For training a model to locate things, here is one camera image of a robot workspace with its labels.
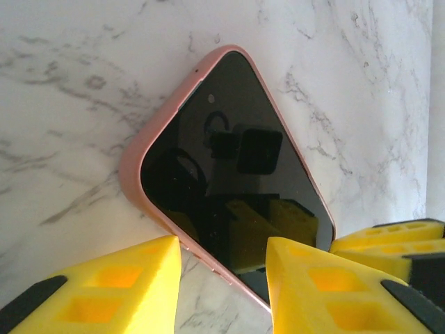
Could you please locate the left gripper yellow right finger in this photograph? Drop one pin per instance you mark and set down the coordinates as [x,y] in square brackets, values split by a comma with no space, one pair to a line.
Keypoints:
[330,299]

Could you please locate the pink phone case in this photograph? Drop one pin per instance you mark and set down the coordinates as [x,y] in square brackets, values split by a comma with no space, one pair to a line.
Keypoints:
[132,174]

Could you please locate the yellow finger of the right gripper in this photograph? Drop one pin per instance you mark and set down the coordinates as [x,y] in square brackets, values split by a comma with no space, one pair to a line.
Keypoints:
[393,231]
[382,259]

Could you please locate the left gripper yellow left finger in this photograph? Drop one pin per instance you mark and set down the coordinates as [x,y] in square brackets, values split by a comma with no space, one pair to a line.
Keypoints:
[104,295]

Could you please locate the black smartphone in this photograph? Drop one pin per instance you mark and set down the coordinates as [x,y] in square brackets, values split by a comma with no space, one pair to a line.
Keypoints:
[226,167]

